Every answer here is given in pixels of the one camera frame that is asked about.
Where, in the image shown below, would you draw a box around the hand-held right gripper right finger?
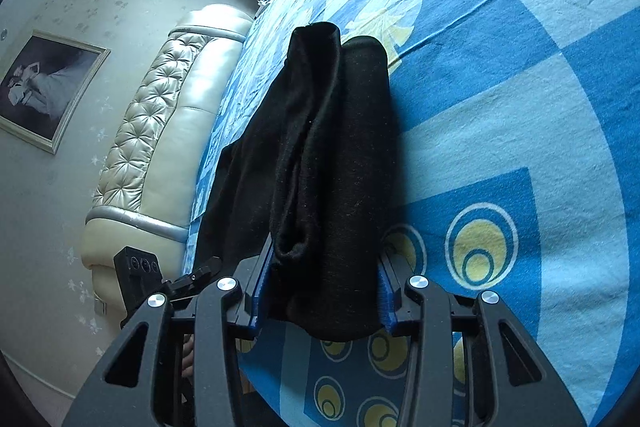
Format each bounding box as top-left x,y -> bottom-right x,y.
377,257 -> 588,427

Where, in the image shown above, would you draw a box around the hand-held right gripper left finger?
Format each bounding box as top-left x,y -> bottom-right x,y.
60,247 -> 276,427

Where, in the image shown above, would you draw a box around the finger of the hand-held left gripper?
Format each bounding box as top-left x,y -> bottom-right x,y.
165,256 -> 223,303

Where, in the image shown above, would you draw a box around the black pants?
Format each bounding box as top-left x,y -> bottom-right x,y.
192,21 -> 401,342

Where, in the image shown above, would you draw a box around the cream leather headboard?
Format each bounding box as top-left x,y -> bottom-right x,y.
81,4 -> 256,308

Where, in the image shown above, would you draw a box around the blue patterned bed sheet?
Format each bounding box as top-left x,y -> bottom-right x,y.
182,0 -> 640,427

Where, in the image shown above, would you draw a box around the framed wall picture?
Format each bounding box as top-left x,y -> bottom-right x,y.
0,29 -> 112,155

